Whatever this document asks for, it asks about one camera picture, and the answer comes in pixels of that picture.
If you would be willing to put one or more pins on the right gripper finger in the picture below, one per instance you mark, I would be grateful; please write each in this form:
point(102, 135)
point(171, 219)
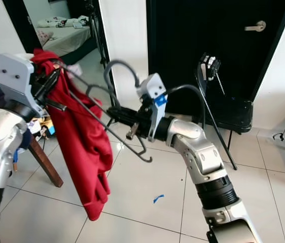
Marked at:
point(122, 111)
point(125, 121)

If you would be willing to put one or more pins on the grey clothes hanger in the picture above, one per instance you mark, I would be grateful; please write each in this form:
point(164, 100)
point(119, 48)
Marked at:
point(99, 86)
point(122, 61)

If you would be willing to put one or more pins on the red garment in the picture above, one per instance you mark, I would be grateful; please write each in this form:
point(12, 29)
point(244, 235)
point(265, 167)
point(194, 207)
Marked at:
point(81, 147)

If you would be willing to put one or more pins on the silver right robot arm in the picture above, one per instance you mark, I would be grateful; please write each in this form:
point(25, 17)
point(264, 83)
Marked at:
point(203, 162)

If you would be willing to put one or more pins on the brown wooden table leg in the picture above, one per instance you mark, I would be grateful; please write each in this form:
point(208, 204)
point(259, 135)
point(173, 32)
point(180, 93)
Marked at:
point(48, 164)

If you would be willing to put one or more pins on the blue tape scrap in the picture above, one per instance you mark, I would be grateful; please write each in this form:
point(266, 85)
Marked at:
point(158, 198)

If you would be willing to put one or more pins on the black door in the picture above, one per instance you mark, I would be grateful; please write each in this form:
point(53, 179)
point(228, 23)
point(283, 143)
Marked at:
point(182, 40)

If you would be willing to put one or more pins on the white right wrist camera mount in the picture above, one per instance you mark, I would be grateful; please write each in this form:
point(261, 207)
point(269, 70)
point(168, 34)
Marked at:
point(155, 86)

